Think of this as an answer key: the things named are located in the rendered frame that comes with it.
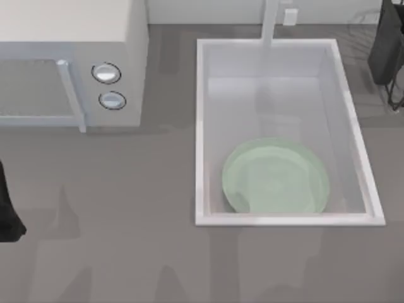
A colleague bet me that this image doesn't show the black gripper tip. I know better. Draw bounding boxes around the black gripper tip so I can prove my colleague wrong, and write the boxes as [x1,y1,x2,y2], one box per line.
[0,160,27,244]

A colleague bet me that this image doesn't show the microwave door handle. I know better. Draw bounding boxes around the microwave door handle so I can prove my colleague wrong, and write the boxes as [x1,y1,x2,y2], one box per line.
[56,59,87,133]

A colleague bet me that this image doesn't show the pale green plate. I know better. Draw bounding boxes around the pale green plate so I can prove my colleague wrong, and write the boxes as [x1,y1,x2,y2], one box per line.
[221,136,331,214]

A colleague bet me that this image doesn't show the large microwave knob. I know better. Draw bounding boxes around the large microwave knob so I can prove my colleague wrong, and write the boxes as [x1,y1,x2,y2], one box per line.
[90,62,122,85]

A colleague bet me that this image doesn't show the white wall socket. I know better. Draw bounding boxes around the white wall socket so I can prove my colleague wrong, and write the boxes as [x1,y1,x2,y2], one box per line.
[283,8,298,26]

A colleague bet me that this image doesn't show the tall white tap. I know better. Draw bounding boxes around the tall white tap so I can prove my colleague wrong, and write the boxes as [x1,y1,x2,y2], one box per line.
[260,0,279,49]

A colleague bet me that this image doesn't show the pale microwave oven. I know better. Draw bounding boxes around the pale microwave oven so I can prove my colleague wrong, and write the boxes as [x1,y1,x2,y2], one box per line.
[0,0,149,133]

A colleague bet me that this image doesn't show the white sink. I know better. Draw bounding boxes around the white sink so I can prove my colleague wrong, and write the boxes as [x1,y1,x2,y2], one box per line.
[194,38,387,227]

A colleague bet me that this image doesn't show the black stand with cables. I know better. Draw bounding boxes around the black stand with cables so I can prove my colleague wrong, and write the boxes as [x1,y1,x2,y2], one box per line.
[367,0,404,112]

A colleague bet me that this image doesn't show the small microwave knob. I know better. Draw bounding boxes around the small microwave knob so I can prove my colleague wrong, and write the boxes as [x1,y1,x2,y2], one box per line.
[98,90,128,111]

